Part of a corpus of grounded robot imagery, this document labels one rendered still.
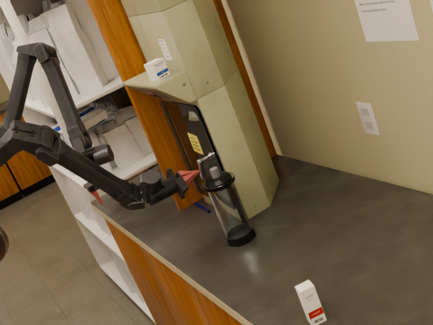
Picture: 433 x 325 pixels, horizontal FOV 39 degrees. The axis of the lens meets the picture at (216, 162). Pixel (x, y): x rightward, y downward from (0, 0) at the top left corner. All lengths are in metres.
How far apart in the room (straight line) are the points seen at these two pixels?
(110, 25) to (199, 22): 0.41
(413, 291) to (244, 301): 0.46
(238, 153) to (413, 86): 0.62
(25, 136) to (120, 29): 0.64
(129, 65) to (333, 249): 1.01
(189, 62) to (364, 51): 0.54
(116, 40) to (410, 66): 1.05
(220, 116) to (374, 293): 0.80
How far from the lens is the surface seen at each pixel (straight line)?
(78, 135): 2.36
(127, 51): 2.30
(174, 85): 1.97
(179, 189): 2.09
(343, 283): 1.68
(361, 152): 2.19
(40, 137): 1.86
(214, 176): 1.95
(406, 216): 1.89
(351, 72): 2.03
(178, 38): 1.97
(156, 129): 2.36
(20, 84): 2.48
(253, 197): 2.16
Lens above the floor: 1.88
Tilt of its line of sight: 20 degrees down
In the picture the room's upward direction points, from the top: 22 degrees counter-clockwise
